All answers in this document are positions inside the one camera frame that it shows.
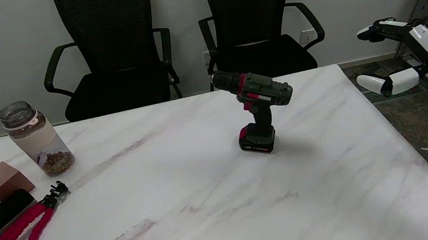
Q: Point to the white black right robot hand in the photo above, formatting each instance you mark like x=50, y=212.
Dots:
x=424, y=39

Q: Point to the black oblong case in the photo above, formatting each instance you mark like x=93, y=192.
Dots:
x=4, y=213

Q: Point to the red flexible mini tripod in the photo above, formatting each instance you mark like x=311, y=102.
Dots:
x=27, y=229

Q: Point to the floor vent grille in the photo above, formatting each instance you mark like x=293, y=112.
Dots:
x=378, y=97

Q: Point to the black mesh office chair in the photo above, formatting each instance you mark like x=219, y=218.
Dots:
x=112, y=46
x=253, y=15

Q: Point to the glass jar with brown beans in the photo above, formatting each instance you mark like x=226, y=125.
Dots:
x=39, y=141

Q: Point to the green red power screwdriver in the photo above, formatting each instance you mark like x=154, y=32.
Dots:
x=263, y=90

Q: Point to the brown wooden block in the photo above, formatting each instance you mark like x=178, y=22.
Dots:
x=4, y=181

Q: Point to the white wall socket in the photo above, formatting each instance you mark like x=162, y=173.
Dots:
x=307, y=36
x=206, y=57

